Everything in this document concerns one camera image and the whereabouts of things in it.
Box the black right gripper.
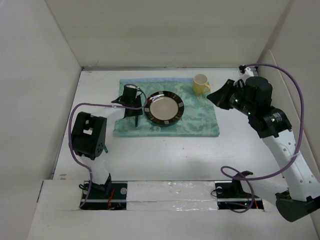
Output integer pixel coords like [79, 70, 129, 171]
[206, 78, 255, 117]

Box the yellow ceramic mug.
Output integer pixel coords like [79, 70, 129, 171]
[192, 74, 211, 95]

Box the dark rimmed cream plate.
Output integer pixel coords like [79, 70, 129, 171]
[143, 90, 185, 127]

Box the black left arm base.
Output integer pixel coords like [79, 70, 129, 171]
[79, 180, 128, 211]

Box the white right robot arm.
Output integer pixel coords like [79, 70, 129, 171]
[207, 76, 320, 222]

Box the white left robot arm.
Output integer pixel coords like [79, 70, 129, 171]
[68, 95, 144, 199]

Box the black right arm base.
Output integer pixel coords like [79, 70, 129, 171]
[210, 179, 265, 213]

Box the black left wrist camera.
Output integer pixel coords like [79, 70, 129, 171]
[121, 84, 138, 103]

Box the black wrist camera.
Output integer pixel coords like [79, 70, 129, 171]
[121, 84, 138, 103]
[244, 76, 273, 106]

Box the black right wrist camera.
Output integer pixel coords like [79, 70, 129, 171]
[244, 76, 273, 106]

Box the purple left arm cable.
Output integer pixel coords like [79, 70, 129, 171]
[68, 84, 148, 208]

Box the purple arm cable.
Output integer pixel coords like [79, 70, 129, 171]
[68, 84, 148, 208]
[220, 63, 305, 213]

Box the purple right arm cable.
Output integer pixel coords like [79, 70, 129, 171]
[220, 63, 305, 213]

